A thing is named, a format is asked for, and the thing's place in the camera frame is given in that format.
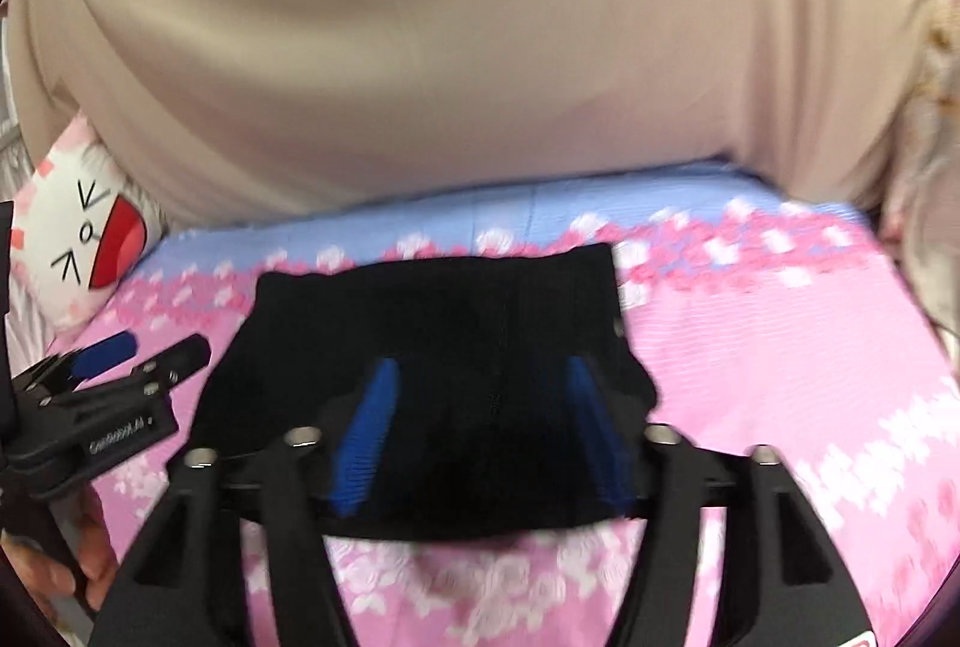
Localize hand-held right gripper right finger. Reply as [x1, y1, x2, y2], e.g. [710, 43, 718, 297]
[562, 354, 878, 647]

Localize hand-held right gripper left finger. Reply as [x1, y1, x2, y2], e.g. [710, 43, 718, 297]
[90, 358, 402, 647]

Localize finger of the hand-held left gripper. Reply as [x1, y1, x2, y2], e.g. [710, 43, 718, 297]
[126, 333, 212, 394]
[71, 330, 141, 383]

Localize black pants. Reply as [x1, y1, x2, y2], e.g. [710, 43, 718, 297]
[187, 242, 661, 543]

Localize person's left hand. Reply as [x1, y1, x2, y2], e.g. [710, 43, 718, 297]
[4, 486, 125, 625]

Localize cartoon face pillow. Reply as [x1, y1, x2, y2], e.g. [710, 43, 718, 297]
[11, 114, 166, 333]

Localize pink floral bedsheet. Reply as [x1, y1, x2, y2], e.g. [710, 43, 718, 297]
[45, 163, 953, 647]

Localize beige cloth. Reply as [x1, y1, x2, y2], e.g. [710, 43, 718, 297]
[4, 0, 938, 235]

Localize floral fleece blanket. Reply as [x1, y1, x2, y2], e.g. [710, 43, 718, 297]
[877, 0, 960, 333]

